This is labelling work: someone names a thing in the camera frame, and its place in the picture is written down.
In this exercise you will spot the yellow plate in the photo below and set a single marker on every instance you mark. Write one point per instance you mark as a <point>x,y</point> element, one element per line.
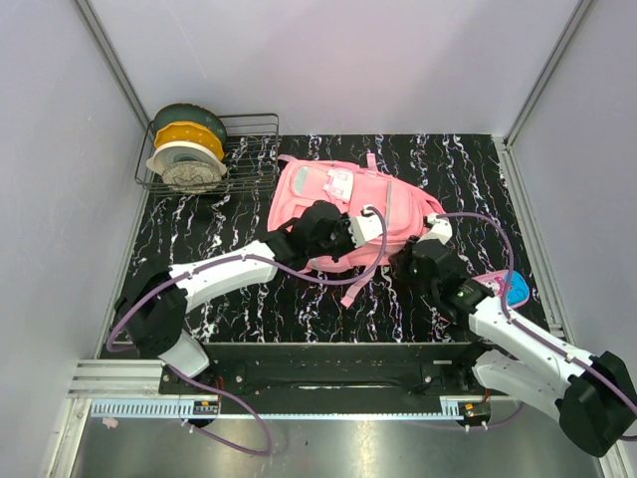
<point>191,132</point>

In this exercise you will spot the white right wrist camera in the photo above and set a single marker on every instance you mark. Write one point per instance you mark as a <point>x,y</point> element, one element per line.
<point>437,228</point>

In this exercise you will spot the pink cat pencil case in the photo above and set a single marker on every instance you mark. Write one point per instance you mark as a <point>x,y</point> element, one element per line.
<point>518,292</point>

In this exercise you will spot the speckled grey plate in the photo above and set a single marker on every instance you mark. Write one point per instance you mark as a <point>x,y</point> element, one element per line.
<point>193,177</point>

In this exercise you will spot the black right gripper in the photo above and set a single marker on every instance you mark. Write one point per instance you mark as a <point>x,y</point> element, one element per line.
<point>398,261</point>

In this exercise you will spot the white plate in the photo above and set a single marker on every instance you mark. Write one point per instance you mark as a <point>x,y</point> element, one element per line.
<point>182,151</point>

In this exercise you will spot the dark green plate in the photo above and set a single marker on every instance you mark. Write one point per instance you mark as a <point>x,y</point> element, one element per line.
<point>185,112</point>

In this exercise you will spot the wire dish rack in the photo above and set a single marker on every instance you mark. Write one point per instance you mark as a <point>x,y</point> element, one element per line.
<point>251,157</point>

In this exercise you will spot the pink student backpack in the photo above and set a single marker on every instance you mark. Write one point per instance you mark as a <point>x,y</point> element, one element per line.
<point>350,187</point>

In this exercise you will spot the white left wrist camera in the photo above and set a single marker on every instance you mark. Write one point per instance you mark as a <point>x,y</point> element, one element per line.
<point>366,226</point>

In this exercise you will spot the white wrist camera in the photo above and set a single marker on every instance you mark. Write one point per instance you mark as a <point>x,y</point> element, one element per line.
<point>366,226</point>
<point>437,228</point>

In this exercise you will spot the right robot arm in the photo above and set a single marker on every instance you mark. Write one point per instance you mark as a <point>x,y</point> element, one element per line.
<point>592,398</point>

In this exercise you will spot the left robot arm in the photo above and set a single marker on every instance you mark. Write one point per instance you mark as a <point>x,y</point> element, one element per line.
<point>152,313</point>

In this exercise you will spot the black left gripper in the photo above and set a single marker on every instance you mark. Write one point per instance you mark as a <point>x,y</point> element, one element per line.
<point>343,224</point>

